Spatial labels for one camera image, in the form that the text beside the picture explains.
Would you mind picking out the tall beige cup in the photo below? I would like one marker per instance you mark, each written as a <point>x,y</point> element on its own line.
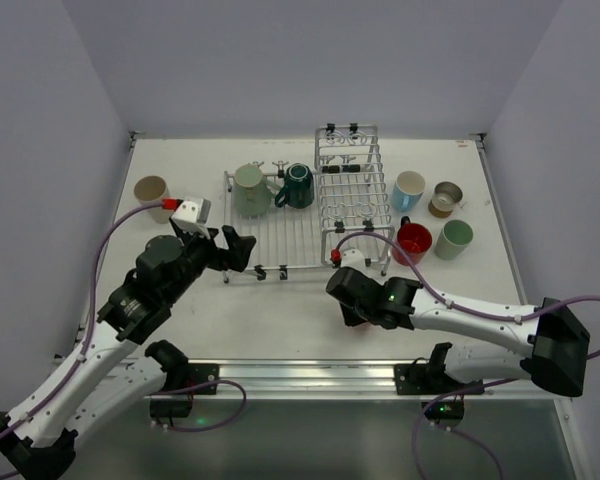
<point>151,189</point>

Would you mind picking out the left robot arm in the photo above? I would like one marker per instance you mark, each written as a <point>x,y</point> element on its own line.
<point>41,435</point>

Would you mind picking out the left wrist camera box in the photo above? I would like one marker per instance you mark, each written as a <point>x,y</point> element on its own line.
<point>191,216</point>

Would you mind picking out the pink cup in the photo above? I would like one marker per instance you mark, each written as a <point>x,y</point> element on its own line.
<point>365,327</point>

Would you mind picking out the left controller box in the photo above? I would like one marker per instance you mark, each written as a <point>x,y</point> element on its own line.
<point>168,410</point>

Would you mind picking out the light blue mug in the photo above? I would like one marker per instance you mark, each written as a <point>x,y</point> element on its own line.
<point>408,189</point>

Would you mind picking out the light green cup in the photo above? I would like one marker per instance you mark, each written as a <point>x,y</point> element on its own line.
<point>454,238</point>

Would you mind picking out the silver wire dish rack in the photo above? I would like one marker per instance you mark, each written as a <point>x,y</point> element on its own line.
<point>351,204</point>

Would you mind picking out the cream brown cup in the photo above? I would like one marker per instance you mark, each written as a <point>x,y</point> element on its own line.
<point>446,196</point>

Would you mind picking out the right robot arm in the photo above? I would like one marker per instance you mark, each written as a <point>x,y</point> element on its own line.
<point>544,344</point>

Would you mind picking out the dark teal mug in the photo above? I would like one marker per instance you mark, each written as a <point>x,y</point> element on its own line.
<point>297,191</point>

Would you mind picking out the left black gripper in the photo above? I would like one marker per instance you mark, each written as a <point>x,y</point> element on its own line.
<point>219,250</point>

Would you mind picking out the controller box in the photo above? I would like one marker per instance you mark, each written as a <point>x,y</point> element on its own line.
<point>445,413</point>
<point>168,410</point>

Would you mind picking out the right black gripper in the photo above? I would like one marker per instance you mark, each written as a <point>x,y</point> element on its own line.
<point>353,314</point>

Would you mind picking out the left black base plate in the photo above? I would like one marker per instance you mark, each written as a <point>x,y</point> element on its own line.
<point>199,373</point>

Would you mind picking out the sage green mug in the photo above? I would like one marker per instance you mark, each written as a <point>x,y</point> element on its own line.
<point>252,192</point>

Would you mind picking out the red mug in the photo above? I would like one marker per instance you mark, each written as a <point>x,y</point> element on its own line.
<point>414,239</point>

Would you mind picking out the aluminium mounting rail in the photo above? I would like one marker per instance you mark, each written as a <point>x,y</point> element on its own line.
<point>305,380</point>

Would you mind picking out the right controller box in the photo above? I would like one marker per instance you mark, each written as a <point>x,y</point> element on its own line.
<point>445,413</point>

